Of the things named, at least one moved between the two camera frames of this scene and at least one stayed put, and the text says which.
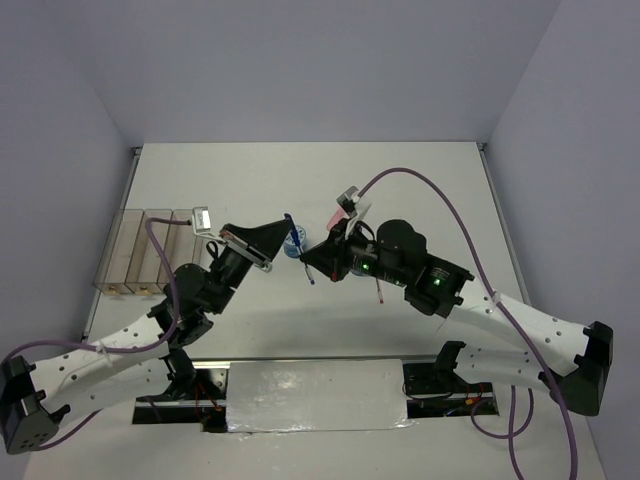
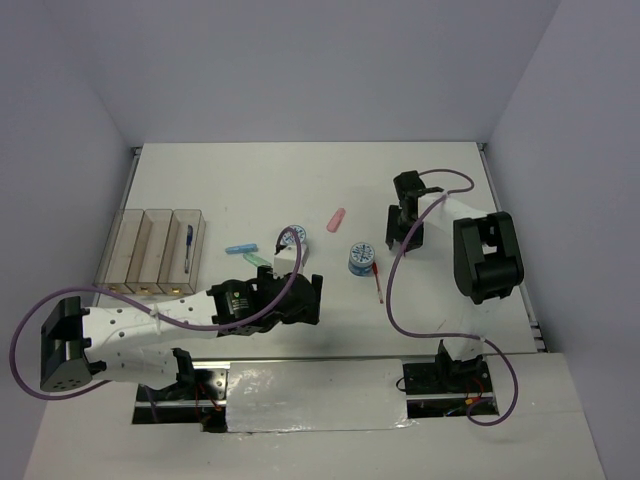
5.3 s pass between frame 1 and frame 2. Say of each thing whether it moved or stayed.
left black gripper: moved
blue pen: moved
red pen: stayed
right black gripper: moved
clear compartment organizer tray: stayed
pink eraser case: stayed
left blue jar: stayed
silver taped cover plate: stayed
